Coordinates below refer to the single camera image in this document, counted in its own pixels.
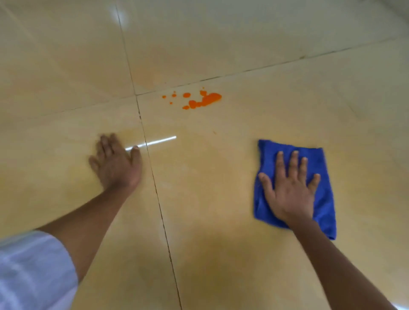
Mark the person's right hand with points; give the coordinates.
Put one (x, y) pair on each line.
(292, 201)

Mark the person's left hand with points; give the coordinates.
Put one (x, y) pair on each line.
(116, 171)

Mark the person's right thumb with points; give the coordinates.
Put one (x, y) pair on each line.
(267, 185)

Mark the person's left thumb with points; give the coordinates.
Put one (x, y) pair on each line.
(136, 158)

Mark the person's left little finger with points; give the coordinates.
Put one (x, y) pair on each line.
(94, 163)

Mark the person's right little finger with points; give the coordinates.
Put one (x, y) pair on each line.
(313, 182)

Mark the person's right middle finger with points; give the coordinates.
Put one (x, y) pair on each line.
(293, 166)

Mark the blue microfibre cloth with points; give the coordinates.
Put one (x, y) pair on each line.
(322, 204)

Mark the person's right forearm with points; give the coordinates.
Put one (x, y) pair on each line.
(338, 271)

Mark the person's left forearm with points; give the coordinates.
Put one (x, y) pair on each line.
(86, 223)

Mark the orange liquid spill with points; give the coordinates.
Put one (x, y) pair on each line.
(207, 99)

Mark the white shirt sleeve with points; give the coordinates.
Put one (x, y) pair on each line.
(32, 271)

